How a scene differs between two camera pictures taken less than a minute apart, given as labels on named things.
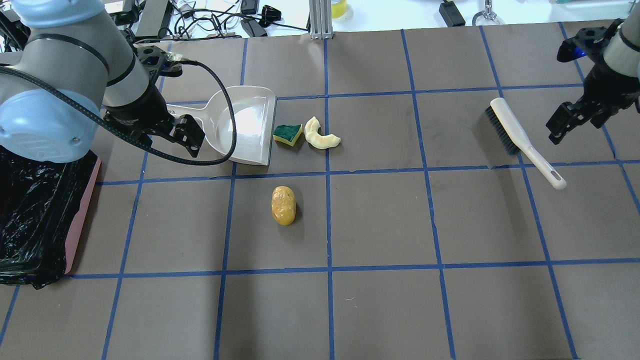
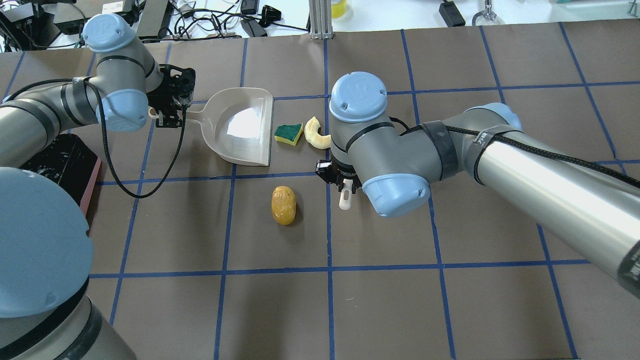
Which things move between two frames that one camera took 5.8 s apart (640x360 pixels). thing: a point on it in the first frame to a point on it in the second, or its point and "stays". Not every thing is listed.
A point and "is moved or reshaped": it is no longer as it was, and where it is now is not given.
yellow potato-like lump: [283, 205] stays
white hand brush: [517, 139] is moved or reshaped
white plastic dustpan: [255, 112] stays
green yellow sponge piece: [287, 134] stays
